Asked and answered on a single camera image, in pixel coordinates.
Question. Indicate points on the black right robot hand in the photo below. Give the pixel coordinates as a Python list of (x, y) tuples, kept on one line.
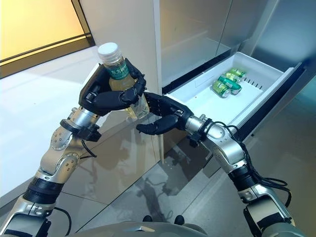
[(172, 111)]

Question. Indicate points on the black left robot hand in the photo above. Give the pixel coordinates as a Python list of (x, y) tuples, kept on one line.
[(103, 98)]

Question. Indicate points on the yellow tea bottle white cap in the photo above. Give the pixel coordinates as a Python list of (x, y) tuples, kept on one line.
[(118, 71)]

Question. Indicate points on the fridge drawer with white bin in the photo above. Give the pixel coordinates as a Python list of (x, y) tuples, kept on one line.
[(209, 106)]

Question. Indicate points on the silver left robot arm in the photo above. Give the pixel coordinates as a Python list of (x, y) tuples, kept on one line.
[(56, 160)]

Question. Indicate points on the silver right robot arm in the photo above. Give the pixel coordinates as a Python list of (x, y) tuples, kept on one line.
[(229, 148)]

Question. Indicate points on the steel bottom fridge drawer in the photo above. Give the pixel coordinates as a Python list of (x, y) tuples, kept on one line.
[(175, 148)]

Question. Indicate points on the stainless steel fridge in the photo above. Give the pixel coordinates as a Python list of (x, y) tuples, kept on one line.
[(192, 29)]

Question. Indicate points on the green drink can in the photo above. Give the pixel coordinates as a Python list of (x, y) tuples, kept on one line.
[(229, 84), (238, 72), (219, 89)]

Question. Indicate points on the white tall side panel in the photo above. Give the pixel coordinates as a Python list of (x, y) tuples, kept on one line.
[(123, 24)]

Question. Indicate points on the grey robot torso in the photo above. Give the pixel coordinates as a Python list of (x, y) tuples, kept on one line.
[(123, 230)]

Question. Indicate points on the grey tall cabinet panel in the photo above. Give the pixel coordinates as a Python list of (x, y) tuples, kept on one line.
[(284, 29)]

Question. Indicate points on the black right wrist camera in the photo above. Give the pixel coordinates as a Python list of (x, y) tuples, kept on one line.
[(193, 140)]

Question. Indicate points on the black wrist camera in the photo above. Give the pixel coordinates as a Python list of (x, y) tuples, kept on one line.
[(193, 140), (91, 134)]

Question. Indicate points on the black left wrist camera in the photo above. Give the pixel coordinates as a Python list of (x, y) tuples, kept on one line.
[(91, 134)]

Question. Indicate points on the orange window with black frame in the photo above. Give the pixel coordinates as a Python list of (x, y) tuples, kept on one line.
[(37, 27)]

